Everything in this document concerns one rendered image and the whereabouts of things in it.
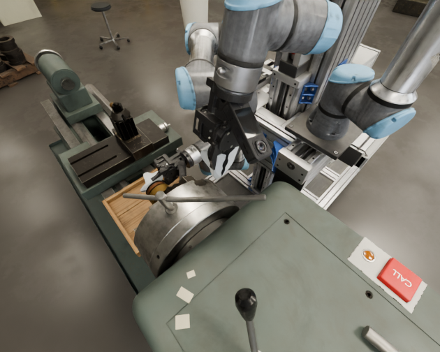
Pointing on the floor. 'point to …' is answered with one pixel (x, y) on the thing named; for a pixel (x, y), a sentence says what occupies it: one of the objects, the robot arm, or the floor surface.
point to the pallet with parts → (10, 56)
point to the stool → (106, 23)
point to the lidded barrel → (194, 11)
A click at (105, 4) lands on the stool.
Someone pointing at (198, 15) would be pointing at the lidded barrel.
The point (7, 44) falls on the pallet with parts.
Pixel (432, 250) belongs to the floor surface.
